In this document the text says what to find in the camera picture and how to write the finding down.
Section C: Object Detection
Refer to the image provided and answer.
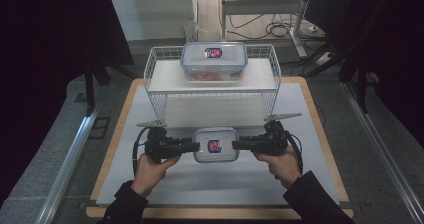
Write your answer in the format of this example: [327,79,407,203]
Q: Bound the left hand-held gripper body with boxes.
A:
[144,127,183,164]

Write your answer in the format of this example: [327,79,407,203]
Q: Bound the person's right hand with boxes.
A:
[253,147,303,189]

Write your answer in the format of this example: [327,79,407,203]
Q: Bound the aluminium rail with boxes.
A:
[34,102,103,224]
[340,81,424,224]

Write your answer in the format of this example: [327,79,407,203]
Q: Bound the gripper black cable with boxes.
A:
[283,130,305,176]
[131,127,150,178]

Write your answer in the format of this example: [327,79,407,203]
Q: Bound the white wire shelf rack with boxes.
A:
[136,43,303,128]

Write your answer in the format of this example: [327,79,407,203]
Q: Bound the white power strip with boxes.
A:
[314,51,333,67]

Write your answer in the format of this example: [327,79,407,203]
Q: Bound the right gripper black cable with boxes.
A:
[283,130,305,176]

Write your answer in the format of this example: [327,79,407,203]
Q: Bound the white cabinet panel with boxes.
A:
[109,0,198,42]

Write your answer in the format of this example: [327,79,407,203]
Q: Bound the black floor cables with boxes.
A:
[229,13,303,42]

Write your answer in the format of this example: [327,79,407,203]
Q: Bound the white metal desk frame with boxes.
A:
[219,0,310,59]

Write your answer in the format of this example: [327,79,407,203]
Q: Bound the black stand legs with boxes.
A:
[82,58,136,118]

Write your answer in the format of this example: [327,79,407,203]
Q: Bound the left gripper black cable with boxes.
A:
[131,127,150,178]

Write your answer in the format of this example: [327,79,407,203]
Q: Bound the large clear plastic food container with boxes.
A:
[180,41,249,82]

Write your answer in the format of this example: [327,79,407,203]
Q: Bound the small clear plastic food container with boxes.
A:
[192,127,240,164]

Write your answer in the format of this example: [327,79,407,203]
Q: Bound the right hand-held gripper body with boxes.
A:
[254,119,289,157]

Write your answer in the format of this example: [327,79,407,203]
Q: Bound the white board with wooden frame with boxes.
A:
[96,82,340,206]

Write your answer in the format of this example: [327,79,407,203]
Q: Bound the person's left hand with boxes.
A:
[131,153,181,198]

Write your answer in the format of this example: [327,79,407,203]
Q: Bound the black tripod legs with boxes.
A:
[301,43,372,115]

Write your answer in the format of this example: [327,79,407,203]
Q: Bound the black curtain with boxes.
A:
[304,0,424,148]
[0,0,135,208]

